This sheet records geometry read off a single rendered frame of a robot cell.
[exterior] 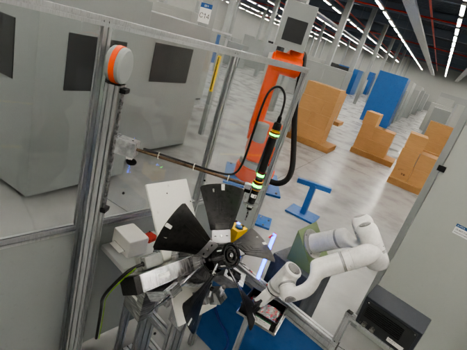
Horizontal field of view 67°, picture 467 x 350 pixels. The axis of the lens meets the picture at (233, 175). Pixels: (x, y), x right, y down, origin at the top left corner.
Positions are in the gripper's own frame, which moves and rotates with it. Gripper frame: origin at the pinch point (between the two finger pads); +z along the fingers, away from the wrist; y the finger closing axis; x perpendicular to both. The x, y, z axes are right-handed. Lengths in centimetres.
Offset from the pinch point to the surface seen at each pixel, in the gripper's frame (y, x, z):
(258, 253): -10.3, -19.6, -13.3
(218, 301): 8.2, -14.3, 11.1
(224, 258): 17.7, -22.0, -18.3
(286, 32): -312, -282, -59
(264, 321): -10.0, 5.7, 11.6
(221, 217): 7.3, -40.0, -23.0
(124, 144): 41, -84, -33
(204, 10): -433, -575, 26
